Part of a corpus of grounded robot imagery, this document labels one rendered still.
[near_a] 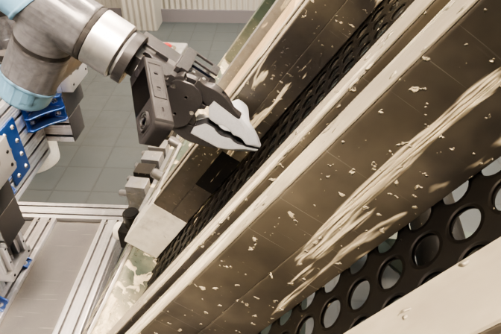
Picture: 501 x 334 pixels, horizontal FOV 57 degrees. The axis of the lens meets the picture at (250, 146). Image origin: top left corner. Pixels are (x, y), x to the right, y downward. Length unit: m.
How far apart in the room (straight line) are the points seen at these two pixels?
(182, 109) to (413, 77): 0.41
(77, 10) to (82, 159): 2.20
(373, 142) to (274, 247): 0.10
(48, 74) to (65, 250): 1.36
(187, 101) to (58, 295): 1.32
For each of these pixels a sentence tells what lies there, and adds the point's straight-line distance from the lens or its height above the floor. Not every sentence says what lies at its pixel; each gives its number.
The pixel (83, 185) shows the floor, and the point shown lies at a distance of 2.58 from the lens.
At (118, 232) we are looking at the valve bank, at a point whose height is 0.75.
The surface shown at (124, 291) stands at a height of 0.90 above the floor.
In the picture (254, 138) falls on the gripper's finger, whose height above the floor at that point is 1.22.
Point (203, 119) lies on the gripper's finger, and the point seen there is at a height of 1.24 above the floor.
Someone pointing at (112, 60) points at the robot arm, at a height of 1.33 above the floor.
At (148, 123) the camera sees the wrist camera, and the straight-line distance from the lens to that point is 0.53.
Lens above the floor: 1.57
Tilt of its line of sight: 35 degrees down
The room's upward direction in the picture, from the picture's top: straight up
